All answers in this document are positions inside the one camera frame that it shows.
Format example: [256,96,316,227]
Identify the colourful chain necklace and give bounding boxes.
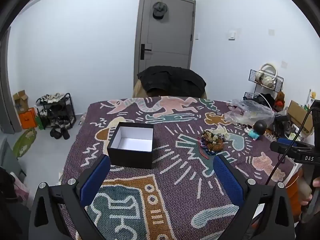
[197,137,217,160]

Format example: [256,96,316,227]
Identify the clear plastic bag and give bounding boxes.
[224,99,275,126]

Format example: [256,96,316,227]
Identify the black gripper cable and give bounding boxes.
[265,106,316,186]

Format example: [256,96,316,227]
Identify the shoes on rack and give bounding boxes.
[37,93,75,128]

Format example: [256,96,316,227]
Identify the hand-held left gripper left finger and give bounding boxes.
[29,155,112,240]

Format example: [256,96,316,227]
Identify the purple printed blanket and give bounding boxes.
[60,96,298,240]

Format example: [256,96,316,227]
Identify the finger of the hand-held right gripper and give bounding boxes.
[269,137,315,157]

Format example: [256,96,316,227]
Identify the black bag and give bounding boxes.
[257,94,275,108]

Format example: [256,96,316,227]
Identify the large cardboard box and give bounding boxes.
[287,100,314,133]

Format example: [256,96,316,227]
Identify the black square gift box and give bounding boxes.
[107,122,154,169]

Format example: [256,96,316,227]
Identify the orange paper bag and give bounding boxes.
[19,107,37,130]

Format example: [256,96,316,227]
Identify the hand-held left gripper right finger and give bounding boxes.
[213,154,295,240]

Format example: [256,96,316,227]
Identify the grey door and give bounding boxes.
[133,0,198,98]

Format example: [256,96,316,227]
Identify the green oval mat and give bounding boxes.
[12,127,37,158]

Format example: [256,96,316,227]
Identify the grey cap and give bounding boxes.
[152,2,167,20]

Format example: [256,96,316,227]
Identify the person's right hand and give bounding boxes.
[299,176,320,206]

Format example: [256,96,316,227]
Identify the dark box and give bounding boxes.
[273,114,292,135]

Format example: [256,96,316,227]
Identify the black haired doll figure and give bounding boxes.
[245,120,267,140]

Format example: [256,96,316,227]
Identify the black door handle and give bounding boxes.
[140,44,152,60]

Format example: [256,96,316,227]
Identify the pink floral bag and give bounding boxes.
[10,172,31,205]

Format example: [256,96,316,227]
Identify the white handbag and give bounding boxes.
[257,63,278,88]

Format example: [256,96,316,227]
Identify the brown bead bracelets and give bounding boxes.
[200,129,225,152]

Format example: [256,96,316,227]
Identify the black wire rack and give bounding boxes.
[244,69,284,110]

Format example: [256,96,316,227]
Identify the grey door frame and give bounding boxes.
[0,27,23,133]

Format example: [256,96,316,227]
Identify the black jacket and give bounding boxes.
[137,65,207,98]

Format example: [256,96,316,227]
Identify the open cardboard box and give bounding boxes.
[13,90,29,113]

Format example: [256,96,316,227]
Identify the black shoe rack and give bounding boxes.
[36,92,77,130]

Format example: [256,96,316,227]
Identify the brown plush toy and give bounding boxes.
[274,91,286,111]

